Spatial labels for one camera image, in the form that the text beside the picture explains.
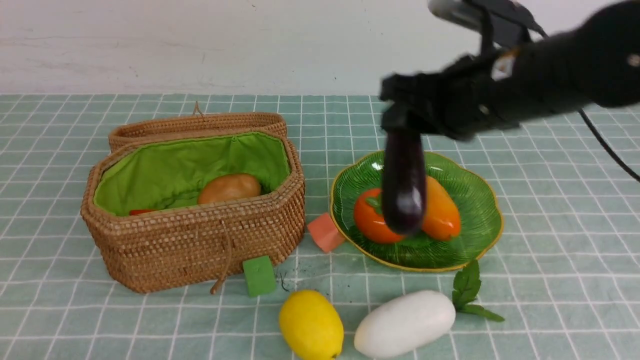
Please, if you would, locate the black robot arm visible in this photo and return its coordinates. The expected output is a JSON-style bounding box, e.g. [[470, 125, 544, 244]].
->
[[380, 0, 640, 141]]

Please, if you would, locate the yellow lemon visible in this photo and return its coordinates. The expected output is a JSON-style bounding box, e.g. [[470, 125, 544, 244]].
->
[[278, 289, 345, 360]]

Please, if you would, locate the brown potato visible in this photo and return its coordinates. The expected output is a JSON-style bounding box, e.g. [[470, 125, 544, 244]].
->
[[197, 173, 262, 205]]

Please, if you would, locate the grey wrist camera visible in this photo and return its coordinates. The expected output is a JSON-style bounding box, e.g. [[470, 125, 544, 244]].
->
[[427, 0, 544, 53]]

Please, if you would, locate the orange yellow mango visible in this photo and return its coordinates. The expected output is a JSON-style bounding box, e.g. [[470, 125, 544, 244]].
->
[[422, 176, 461, 242]]

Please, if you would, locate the orange foam cube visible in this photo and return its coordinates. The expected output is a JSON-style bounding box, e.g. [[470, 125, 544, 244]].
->
[[307, 212, 346, 253]]

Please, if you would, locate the green foam cube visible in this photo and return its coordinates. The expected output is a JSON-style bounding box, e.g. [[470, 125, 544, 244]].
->
[[242, 255, 277, 297]]

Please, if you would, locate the white eggplant with green leaves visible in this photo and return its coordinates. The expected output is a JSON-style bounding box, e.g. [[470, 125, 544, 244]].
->
[[353, 260, 505, 359]]

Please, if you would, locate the woven wicker basket green lining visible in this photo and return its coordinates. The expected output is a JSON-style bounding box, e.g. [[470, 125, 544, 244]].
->
[[80, 129, 307, 295]]

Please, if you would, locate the red orange chili pepper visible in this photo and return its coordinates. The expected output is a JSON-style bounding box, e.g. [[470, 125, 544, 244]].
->
[[128, 208, 157, 216]]

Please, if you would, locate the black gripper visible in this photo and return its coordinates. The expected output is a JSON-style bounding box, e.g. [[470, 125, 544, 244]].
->
[[379, 52, 521, 142]]

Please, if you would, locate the woven wicker basket lid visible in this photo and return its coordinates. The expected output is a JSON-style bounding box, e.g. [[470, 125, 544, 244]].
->
[[108, 103, 288, 152]]

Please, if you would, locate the green glass leaf plate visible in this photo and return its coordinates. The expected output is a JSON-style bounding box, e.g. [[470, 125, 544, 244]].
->
[[329, 150, 505, 272]]

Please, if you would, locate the purple eggplant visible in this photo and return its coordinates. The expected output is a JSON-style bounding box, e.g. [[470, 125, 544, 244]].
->
[[381, 130, 427, 237]]

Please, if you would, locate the orange persimmon with green leaves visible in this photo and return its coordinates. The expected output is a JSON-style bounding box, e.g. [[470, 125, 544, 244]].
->
[[353, 187, 403, 245]]

